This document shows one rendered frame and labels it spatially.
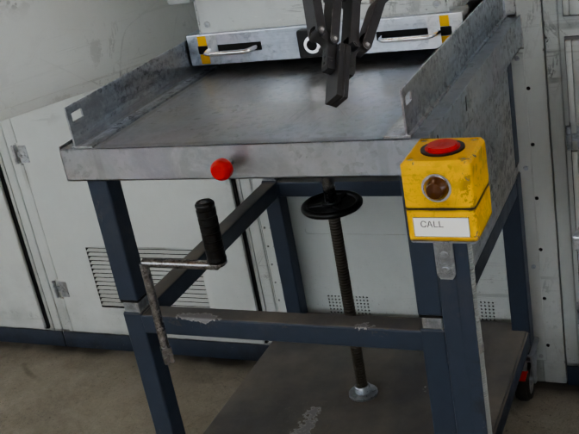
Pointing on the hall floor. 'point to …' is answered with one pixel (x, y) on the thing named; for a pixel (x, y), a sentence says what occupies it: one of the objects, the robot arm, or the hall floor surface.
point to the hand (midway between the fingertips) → (338, 75)
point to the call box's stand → (463, 337)
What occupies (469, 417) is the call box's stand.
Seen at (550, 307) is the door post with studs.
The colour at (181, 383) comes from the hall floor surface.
